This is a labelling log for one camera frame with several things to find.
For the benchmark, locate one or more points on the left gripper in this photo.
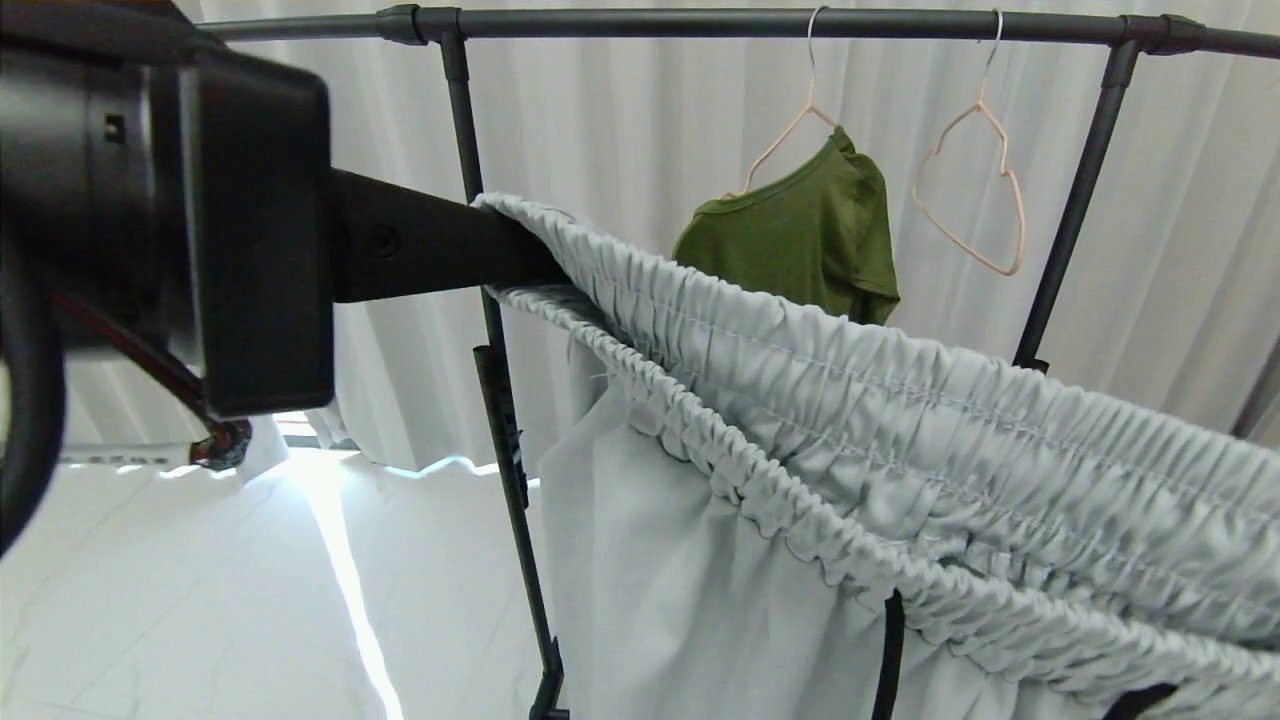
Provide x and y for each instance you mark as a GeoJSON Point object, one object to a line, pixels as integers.
{"type": "Point", "coordinates": [260, 240]}

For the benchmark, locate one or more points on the green shirt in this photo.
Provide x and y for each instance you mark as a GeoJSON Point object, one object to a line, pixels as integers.
{"type": "Point", "coordinates": [800, 240]}

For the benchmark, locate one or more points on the pink clothes hanger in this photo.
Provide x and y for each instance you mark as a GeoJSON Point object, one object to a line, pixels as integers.
{"type": "Point", "coordinates": [1018, 200]}
{"type": "Point", "coordinates": [790, 130]}

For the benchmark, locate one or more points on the pale grey garment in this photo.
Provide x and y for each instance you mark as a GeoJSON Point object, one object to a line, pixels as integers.
{"type": "Point", "coordinates": [800, 480]}

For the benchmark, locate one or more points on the black clothes rack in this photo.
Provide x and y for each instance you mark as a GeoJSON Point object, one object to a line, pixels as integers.
{"type": "Point", "coordinates": [700, 22]}

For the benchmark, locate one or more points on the white curtain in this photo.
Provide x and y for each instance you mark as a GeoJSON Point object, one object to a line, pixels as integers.
{"type": "Point", "coordinates": [620, 120]}
{"type": "Point", "coordinates": [130, 420]}

